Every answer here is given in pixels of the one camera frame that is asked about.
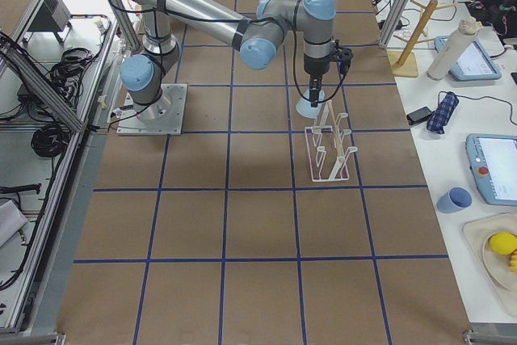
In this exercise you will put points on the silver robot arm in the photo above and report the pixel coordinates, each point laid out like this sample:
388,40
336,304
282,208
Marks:
257,40

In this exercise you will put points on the light blue ikea cup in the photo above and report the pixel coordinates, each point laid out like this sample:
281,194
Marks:
304,108

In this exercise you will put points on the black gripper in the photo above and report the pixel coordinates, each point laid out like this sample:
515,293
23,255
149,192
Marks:
313,67

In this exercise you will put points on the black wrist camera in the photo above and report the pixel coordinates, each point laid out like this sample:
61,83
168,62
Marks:
342,56

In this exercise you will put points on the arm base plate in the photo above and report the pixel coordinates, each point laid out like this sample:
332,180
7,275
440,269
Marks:
163,117

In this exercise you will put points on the wooden mug tree stand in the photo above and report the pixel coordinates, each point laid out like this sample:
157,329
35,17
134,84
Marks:
403,63

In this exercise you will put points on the black power adapter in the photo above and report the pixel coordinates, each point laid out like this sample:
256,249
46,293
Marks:
418,116

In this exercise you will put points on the white wire cup rack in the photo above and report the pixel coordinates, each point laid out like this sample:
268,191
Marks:
327,147

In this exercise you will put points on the blue teach pendant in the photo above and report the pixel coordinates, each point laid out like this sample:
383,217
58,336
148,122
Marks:
492,160
474,64

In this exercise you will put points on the white paper roll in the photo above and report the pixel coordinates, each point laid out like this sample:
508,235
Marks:
454,46

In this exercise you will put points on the blue teach pendant near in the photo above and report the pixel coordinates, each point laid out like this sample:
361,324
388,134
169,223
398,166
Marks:
492,160

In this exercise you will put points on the blue teach pendant far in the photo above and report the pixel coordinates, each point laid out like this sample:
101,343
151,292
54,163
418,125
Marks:
474,64

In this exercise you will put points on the folded blue plaid umbrella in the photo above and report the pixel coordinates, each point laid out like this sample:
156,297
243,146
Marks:
443,113

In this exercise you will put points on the blue cup on side table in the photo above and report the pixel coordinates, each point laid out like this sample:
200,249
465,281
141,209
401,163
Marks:
454,200

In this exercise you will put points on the yellow toy lemon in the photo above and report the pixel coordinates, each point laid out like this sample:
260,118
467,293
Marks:
503,243

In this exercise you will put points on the beige side tray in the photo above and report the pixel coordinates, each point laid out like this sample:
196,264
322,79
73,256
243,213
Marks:
497,267

